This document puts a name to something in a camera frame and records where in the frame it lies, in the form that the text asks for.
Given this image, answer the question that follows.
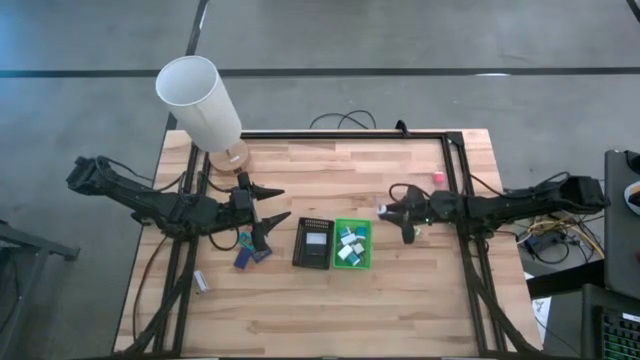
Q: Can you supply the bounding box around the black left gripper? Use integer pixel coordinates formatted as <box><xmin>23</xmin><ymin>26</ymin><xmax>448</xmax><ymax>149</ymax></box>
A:
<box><xmin>230</xmin><ymin>171</ymin><xmax>293</xmax><ymax>252</ymax></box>

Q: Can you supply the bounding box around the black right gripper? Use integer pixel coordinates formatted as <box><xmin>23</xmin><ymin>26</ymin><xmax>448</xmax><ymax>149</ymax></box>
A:
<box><xmin>380</xmin><ymin>193</ymin><xmax>454</xmax><ymax>246</ymax></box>

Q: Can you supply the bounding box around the purple-blue small digital clock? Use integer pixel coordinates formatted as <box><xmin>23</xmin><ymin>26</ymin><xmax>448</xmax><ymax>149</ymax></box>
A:
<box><xmin>233</xmin><ymin>247</ymin><xmax>253</xmax><ymax>271</ymax></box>

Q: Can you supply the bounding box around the green plastic slotted basket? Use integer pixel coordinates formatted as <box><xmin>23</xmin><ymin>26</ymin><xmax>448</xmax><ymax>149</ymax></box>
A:
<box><xmin>332</xmin><ymin>217</ymin><xmax>374</xmax><ymax>271</ymax></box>

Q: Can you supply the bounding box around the black plastic slotted basket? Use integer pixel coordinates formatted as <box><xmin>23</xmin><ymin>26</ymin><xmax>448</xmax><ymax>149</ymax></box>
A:
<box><xmin>292</xmin><ymin>216</ymin><xmax>336</xmax><ymax>271</ymax></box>

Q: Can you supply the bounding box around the white cylinder table lamp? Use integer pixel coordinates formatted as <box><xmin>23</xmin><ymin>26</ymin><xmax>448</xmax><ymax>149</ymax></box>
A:
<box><xmin>154</xmin><ymin>54</ymin><xmax>252</xmax><ymax>175</ymax></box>

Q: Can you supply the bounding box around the black power strip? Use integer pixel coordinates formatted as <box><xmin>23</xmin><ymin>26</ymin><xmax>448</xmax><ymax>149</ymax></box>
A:
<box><xmin>522</xmin><ymin>232</ymin><xmax>559</xmax><ymax>254</ymax></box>

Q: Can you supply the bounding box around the white paper sheet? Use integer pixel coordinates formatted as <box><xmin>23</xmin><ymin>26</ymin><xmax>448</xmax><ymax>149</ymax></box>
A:
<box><xmin>523</xmin><ymin>272</ymin><xmax>552</xmax><ymax>332</ymax></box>

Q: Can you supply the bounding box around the black desk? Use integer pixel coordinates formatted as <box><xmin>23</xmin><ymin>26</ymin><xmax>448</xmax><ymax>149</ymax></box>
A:
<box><xmin>524</xmin><ymin>258</ymin><xmax>607</xmax><ymax>300</ymax></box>

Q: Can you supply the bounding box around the black side table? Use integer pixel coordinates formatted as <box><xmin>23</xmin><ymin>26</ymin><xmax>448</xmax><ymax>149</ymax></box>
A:
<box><xmin>0</xmin><ymin>219</ymin><xmax>81</xmax><ymax>360</ymax></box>

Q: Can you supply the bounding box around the dark grey desk panel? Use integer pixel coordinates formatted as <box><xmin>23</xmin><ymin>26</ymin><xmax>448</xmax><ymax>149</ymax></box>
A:
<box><xmin>603</xmin><ymin>148</ymin><xmax>640</xmax><ymax>301</ymax></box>

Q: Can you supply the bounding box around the black laptop with lit keyboard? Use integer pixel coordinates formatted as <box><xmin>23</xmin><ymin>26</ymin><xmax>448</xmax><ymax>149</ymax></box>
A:
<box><xmin>579</xmin><ymin>283</ymin><xmax>640</xmax><ymax>360</ymax></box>

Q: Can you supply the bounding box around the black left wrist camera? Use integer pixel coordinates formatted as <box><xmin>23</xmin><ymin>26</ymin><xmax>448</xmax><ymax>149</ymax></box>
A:
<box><xmin>230</xmin><ymin>188</ymin><xmax>252</xmax><ymax>211</ymax></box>

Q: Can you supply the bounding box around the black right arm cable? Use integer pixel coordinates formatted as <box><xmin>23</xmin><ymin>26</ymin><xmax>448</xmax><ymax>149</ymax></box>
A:
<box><xmin>388</xmin><ymin>171</ymin><xmax>574</xmax><ymax>204</ymax></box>

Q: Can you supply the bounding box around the black aluminium table frame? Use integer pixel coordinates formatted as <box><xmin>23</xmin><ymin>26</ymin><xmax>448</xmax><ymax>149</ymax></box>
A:
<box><xmin>119</xmin><ymin>129</ymin><xmax>544</xmax><ymax>359</ymax></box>

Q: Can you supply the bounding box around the black floor cable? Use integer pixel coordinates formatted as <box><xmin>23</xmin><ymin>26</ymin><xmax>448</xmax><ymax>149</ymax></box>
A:
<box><xmin>308</xmin><ymin>109</ymin><xmax>378</xmax><ymax>131</ymax></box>

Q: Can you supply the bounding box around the brown cable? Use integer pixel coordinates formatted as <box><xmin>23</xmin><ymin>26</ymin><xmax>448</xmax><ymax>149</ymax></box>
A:
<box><xmin>130</xmin><ymin>234</ymin><xmax>171</xmax><ymax>344</ymax></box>

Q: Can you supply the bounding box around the yellow floor cable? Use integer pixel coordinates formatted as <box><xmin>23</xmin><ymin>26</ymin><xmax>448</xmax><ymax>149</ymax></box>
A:
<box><xmin>527</xmin><ymin>219</ymin><xmax>606</xmax><ymax>259</ymax></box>

